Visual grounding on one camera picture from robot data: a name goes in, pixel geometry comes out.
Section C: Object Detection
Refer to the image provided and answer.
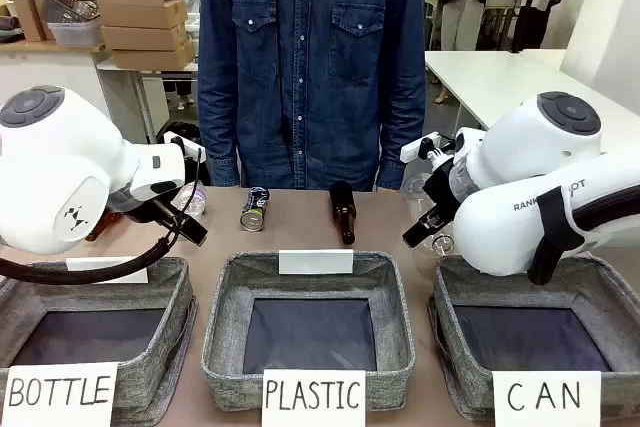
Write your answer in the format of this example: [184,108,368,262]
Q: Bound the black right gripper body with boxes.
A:
[422,165,462,222]

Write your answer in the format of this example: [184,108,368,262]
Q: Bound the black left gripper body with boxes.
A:
[118,191,184,231]

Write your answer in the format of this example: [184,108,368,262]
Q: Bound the person's right forearm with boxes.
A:
[197,71,242,189]

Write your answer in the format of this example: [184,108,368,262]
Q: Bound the person's left forearm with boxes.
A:
[376,71,428,193]

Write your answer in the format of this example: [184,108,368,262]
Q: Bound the crushed dark blue can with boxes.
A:
[239,186,272,234]

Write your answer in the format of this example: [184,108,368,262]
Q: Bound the grey fabric basket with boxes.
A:
[427,252,640,422]
[0,255,200,427]
[200,248,417,413]

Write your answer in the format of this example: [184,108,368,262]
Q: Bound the white CAN paper sign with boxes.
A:
[490,370,603,427]

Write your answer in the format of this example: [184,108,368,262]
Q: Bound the blank white card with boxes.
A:
[277,248,356,277]
[64,256,151,285]

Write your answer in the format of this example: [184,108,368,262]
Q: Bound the dark brown glass bottle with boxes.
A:
[328,180,358,247]

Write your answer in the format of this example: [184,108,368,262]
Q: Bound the black bag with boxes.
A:
[155,120,202,149]

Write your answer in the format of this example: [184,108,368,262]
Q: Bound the large white table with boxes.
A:
[424,48,640,156]

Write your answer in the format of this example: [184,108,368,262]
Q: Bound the flat cardboard box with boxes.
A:
[96,0,189,31]
[110,41,197,71]
[100,24,189,53]

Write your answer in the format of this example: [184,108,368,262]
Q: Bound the wooden top desk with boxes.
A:
[0,40,113,113]

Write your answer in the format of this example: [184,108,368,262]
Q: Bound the person in denim shirt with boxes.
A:
[197,0,428,193]

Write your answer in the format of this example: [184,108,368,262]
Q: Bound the background person beige trousers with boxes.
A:
[424,0,502,106]

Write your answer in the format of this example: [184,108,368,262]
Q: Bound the clear plastic tub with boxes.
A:
[46,18,105,48]

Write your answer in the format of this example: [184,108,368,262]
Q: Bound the white PLASTIC paper sign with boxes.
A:
[260,368,368,427]

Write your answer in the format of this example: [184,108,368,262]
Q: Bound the white BOTTLE paper sign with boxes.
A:
[0,361,121,427]

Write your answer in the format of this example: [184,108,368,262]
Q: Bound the small cardboard box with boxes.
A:
[11,0,57,44]

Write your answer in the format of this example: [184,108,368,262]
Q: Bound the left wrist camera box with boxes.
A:
[169,134,202,159]

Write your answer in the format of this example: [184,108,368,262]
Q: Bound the black strap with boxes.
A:
[527,185,584,287]

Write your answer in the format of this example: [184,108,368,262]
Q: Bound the black sleeved cable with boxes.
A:
[569,190,640,234]
[0,146,207,286]

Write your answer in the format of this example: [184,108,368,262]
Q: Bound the wire mesh basket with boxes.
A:
[41,0,100,25]

